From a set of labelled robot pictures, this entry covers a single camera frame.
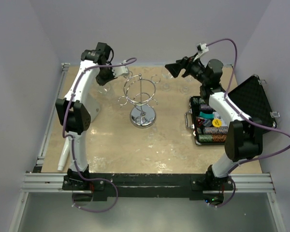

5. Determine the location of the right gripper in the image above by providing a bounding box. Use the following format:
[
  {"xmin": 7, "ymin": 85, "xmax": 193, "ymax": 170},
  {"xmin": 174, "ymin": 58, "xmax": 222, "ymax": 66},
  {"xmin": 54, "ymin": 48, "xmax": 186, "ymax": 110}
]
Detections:
[{"xmin": 166, "ymin": 52, "xmax": 209, "ymax": 85}]

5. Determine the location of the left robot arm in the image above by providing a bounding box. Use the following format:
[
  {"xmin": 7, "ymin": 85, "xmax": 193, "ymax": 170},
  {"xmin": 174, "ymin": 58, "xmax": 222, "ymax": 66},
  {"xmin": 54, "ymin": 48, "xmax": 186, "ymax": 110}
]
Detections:
[{"xmin": 55, "ymin": 42, "xmax": 115, "ymax": 172}]

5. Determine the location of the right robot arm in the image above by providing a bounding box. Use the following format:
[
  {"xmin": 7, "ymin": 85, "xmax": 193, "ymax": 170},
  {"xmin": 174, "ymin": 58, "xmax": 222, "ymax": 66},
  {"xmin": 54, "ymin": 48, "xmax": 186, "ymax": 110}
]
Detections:
[{"xmin": 165, "ymin": 57, "xmax": 263, "ymax": 190}]

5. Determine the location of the chrome wine glass rack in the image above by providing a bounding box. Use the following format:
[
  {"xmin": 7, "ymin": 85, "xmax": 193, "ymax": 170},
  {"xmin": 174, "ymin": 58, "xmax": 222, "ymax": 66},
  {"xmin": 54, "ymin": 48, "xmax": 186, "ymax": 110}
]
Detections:
[{"xmin": 117, "ymin": 74, "xmax": 159, "ymax": 129}]

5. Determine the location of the white charging stand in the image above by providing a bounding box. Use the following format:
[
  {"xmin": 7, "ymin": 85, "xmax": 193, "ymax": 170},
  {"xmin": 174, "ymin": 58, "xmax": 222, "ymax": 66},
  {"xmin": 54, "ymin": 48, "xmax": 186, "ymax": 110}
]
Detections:
[{"xmin": 85, "ymin": 94, "xmax": 101, "ymax": 123}]

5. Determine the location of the yellow round dealer button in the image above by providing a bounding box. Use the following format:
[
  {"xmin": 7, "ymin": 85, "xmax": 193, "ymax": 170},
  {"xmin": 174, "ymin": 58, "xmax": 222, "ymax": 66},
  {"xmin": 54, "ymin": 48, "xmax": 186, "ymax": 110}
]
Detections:
[{"xmin": 212, "ymin": 118, "xmax": 222, "ymax": 128}]

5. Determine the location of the black poker chip case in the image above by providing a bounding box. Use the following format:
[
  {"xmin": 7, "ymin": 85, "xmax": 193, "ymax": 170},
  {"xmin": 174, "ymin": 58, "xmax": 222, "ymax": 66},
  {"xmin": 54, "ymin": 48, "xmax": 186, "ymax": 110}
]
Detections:
[{"xmin": 185, "ymin": 75, "xmax": 277, "ymax": 145}]

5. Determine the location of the white handheld device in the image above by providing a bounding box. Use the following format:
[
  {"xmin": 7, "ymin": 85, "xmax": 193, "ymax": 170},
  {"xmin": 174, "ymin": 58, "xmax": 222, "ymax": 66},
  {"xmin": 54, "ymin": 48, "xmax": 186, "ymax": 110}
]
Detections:
[{"xmin": 57, "ymin": 138, "xmax": 70, "ymax": 171}]

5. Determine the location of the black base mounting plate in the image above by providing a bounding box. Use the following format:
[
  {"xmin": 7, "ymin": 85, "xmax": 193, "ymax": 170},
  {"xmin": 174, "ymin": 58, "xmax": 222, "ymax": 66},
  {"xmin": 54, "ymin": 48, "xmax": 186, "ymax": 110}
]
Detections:
[{"xmin": 62, "ymin": 173, "xmax": 233, "ymax": 201}]

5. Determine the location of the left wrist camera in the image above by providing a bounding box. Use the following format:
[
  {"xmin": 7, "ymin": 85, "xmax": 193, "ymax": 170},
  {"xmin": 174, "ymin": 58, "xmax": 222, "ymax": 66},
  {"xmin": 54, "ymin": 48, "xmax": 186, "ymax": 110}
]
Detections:
[{"xmin": 112, "ymin": 63, "xmax": 130, "ymax": 78}]

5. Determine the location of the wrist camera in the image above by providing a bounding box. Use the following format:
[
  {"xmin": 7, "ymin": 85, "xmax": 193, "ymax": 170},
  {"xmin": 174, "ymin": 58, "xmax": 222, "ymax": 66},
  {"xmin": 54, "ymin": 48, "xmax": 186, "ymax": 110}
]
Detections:
[
  {"xmin": 112, "ymin": 63, "xmax": 130, "ymax": 78},
  {"xmin": 193, "ymin": 43, "xmax": 209, "ymax": 61}
]

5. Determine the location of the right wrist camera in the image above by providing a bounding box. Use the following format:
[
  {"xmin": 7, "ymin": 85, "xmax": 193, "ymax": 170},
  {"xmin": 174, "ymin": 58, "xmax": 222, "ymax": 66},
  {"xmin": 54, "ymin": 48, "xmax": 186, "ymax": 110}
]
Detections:
[{"xmin": 193, "ymin": 43, "xmax": 209, "ymax": 61}]

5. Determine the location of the aluminium rail frame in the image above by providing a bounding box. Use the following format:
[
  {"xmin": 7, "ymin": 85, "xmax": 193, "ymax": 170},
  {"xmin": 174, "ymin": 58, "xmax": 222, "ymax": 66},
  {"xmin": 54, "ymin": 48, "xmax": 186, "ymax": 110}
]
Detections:
[{"xmin": 22, "ymin": 66, "xmax": 275, "ymax": 193}]

